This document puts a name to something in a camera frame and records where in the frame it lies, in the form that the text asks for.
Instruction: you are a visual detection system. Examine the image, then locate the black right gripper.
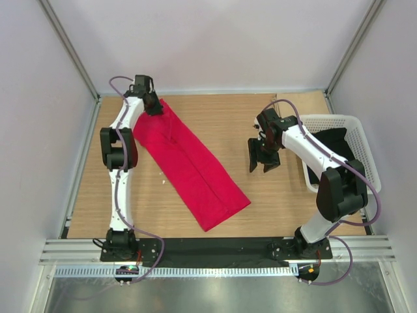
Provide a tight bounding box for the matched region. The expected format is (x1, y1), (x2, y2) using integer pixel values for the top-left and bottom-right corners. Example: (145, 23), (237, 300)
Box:
(248, 137), (281, 173)

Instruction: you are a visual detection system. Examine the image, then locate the pink red t shirt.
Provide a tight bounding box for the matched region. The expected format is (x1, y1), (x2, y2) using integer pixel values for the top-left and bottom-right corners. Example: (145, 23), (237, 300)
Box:
(133, 100), (251, 231)

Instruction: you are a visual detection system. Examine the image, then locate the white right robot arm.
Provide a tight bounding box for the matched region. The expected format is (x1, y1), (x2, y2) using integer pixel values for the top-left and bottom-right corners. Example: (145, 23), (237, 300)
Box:
(248, 108), (368, 258)

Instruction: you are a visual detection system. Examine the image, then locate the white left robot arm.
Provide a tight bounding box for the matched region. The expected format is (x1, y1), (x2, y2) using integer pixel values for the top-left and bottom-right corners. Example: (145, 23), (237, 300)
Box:
(100, 74), (163, 261)

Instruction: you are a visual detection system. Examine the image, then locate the folded beige t shirt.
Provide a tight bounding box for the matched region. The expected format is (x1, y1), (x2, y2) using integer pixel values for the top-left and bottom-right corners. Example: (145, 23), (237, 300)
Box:
(272, 91), (330, 117)

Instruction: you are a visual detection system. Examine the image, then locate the black t shirt in basket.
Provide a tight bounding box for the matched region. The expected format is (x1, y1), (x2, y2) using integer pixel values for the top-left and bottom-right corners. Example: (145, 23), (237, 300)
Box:
(308, 127), (354, 190)

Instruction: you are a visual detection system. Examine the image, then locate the white perforated plastic basket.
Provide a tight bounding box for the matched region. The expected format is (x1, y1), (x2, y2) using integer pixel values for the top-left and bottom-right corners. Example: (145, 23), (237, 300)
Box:
(300, 114), (381, 193)

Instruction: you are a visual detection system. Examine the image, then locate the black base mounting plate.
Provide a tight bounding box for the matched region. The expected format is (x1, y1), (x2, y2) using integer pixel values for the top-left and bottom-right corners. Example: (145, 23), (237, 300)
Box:
(100, 237), (333, 267)

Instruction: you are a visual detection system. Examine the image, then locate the white slotted cable duct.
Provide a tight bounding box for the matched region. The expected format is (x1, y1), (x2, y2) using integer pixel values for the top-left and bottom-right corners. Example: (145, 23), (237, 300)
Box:
(55, 265), (298, 278)

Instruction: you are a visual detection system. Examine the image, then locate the aluminium frame rail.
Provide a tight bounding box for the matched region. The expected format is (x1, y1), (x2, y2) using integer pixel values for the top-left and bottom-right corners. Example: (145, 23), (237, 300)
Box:
(40, 235), (395, 264)

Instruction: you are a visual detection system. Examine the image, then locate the left aluminium corner post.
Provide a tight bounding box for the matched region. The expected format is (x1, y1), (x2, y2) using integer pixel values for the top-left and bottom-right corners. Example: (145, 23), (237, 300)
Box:
(38, 0), (102, 102)

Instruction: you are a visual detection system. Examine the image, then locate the aluminium corner post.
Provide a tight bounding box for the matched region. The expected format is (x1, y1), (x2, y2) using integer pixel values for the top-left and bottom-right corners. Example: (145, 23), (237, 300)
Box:
(38, 0), (102, 102)
(324, 0), (386, 98)

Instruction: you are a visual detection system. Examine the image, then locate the right aluminium corner post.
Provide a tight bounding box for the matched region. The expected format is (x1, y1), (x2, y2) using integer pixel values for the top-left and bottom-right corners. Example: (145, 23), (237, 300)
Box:
(324, 0), (386, 98)

